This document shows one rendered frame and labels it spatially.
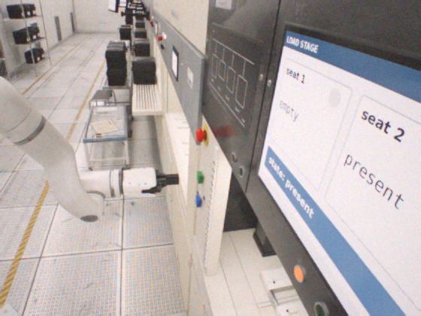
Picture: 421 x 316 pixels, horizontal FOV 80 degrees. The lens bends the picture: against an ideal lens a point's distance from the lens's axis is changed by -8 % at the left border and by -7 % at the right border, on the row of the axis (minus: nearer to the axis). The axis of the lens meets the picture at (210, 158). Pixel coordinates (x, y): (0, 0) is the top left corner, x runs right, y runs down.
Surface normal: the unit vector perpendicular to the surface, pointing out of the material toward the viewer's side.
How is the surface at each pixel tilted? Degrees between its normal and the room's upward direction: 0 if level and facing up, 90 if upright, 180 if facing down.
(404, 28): 90
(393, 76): 90
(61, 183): 64
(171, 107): 90
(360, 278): 90
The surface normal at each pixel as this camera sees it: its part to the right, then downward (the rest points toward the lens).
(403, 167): -0.97, 0.06
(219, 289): 0.08, -0.85
